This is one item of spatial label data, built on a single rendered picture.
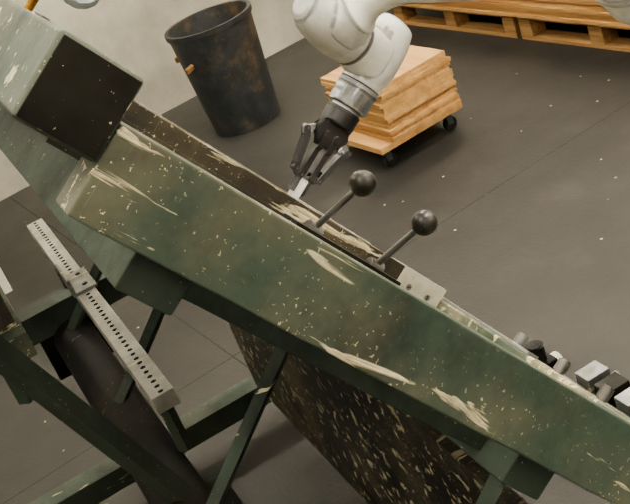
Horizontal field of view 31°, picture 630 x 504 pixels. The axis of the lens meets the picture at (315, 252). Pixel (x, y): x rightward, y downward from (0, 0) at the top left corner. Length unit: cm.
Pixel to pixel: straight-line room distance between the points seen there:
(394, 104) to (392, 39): 299
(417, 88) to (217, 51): 142
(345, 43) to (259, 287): 104
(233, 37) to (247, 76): 24
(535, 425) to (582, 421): 8
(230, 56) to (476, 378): 504
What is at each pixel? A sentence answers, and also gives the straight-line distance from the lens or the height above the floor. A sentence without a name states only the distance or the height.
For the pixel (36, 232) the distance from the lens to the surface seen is 341.
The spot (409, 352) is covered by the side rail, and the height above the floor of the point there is 141.
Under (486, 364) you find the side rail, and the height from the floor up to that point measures 133.
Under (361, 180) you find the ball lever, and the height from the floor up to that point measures 154.
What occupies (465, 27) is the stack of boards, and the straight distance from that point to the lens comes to 691.
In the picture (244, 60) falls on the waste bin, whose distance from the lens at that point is 643.
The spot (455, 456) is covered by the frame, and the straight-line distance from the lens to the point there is 215.
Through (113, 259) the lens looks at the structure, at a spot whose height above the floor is 165.
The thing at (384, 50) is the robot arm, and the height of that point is 145.
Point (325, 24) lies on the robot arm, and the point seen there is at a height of 156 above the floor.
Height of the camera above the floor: 215
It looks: 26 degrees down
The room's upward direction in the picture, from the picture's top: 22 degrees counter-clockwise
